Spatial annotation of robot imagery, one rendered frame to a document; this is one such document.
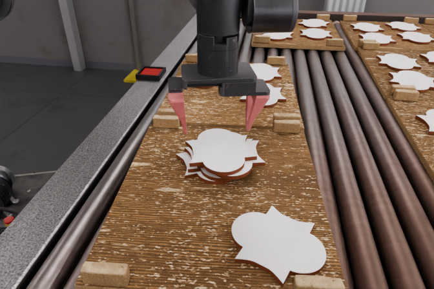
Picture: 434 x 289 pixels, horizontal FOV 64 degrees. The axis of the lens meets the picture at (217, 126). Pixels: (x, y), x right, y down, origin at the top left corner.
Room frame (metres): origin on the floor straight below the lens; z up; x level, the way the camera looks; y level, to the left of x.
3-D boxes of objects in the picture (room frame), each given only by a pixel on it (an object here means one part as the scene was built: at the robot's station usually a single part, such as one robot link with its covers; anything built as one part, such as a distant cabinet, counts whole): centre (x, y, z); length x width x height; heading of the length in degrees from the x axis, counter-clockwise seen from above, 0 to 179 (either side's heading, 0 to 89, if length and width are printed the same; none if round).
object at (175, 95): (0.45, 0.03, 1.10); 0.07 x 0.07 x 0.09; 7
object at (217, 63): (0.46, 0.00, 1.17); 0.10 x 0.07 x 0.07; 97
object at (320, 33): (1.48, -0.34, 0.94); 0.41 x 0.35 x 0.04; 171
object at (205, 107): (0.89, -0.04, 0.93); 0.41 x 0.35 x 0.02; 175
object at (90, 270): (0.28, 0.14, 0.95); 0.06 x 0.02 x 0.03; 86
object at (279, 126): (0.65, -0.15, 0.95); 0.06 x 0.02 x 0.03; 86
